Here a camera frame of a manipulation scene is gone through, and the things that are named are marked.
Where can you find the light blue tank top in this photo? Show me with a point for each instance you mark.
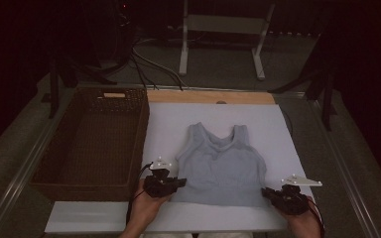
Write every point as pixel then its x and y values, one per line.
pixel 221 172

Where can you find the brown wicker basket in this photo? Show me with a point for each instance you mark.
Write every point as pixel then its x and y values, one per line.
pixel 96 148

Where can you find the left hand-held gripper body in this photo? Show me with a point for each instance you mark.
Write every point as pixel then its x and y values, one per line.
pixel 160 188

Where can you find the white table board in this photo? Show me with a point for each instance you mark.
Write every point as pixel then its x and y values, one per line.
pixel 178 115

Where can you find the black tripod stand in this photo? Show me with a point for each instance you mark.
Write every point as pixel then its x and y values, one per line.
pixel 54 92
pixel 325 99

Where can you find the person's left hand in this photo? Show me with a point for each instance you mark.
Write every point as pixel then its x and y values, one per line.
pixel 149 206

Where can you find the white metal stand frame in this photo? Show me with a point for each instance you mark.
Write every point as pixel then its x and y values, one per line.
pixel 225 24

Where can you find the black equipment with red light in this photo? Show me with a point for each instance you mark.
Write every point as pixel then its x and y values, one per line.
pixel 124 29

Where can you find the metal floor rail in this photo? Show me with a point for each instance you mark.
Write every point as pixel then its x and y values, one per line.
pixel 342 167
pixel 23 168

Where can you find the person's right hand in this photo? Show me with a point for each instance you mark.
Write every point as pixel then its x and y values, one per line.
pixel 302 221

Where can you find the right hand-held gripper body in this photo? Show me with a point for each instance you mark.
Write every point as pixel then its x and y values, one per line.
pixel 291 201

